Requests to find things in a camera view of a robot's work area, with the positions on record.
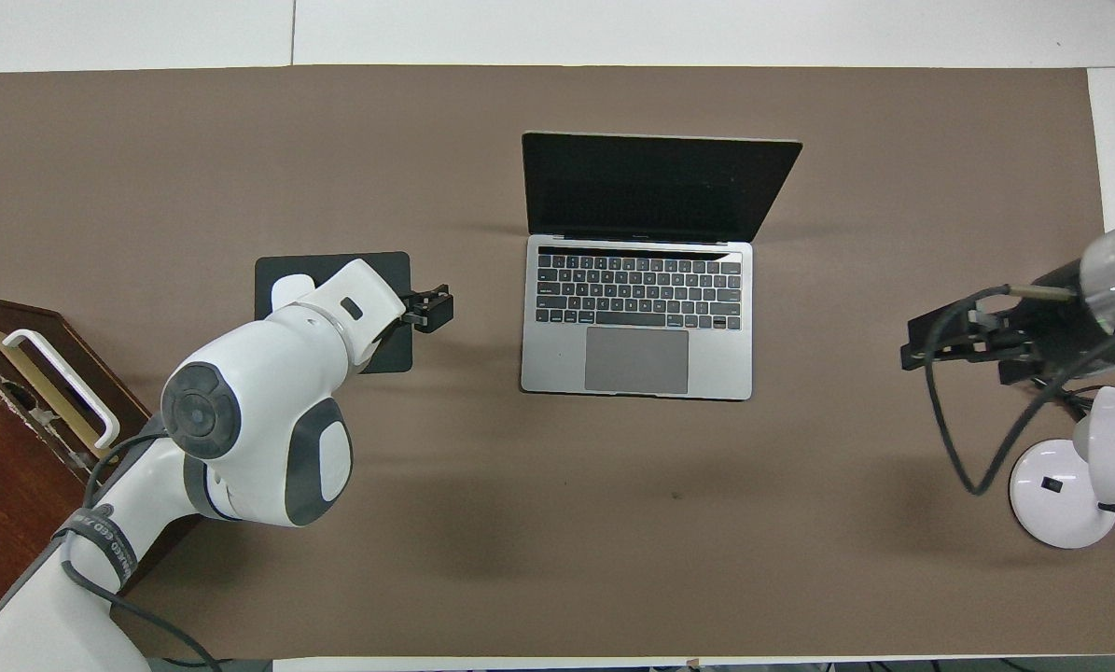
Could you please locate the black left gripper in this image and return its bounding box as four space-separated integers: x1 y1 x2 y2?
393 284 454 335

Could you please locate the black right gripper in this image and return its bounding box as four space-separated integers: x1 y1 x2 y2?
900 259 1095 385

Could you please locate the silver apple laptop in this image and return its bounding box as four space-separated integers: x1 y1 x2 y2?
520 131 804 402

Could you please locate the white computer mouse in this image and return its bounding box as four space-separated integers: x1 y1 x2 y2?
271 273 317 311

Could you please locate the black mouse pad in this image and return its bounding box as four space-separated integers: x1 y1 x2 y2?
254 251 414 375

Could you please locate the white desk lamp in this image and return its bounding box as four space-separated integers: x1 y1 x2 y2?
1008 385 1115 550

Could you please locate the brown table mat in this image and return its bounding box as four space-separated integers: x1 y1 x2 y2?
0 65 1115 659

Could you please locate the dark brown wooden box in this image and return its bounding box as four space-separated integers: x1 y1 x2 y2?
0 291 205 645

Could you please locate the black lamp power cable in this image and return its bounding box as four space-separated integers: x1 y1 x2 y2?
1042 375 1097 419

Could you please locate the white box handle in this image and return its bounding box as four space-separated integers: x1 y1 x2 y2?
2 329 121 451

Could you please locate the brass handle plate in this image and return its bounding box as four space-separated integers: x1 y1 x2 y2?
0 329 119 465

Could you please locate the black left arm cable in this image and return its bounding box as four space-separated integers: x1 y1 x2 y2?
58 434 224 672

